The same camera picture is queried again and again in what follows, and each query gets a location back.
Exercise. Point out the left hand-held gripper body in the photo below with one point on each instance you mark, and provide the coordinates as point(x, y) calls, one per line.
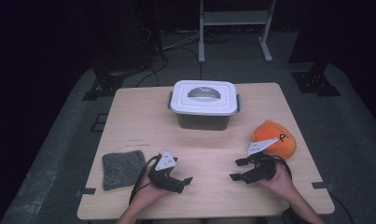
point(162, 180)

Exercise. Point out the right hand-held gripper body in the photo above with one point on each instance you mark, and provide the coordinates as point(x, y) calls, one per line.
point(263, 169)

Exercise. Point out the orange plush toy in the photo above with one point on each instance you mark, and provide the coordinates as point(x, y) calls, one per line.
point(283, 146)

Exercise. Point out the grey fluffy cloth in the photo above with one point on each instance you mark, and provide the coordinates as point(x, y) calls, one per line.
point(123, 169)

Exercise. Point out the clear plastic storage box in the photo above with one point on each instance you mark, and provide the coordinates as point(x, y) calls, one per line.
point(202, 122)

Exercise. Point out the white box lid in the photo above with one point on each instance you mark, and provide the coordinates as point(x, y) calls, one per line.
point(204, 104)

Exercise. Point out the person's left hand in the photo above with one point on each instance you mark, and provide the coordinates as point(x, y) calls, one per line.
point(148, 191)

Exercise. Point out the person's right hand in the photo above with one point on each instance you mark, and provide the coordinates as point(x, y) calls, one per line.
point(280, 183)

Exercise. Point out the black chair armrest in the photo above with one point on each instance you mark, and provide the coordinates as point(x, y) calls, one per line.
point(289, 216)

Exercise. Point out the black tape strip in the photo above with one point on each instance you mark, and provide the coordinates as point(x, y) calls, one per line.
point(86, 191)
point(322, 185)

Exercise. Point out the black floor tape square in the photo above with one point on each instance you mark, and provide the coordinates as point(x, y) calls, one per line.
point(99, 123)

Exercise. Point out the black stand base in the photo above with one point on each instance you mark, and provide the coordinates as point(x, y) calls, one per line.
point(106, 84)
point(314, 82)

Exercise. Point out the white metal stand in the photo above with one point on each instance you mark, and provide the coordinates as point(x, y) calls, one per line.
point(235, 18)

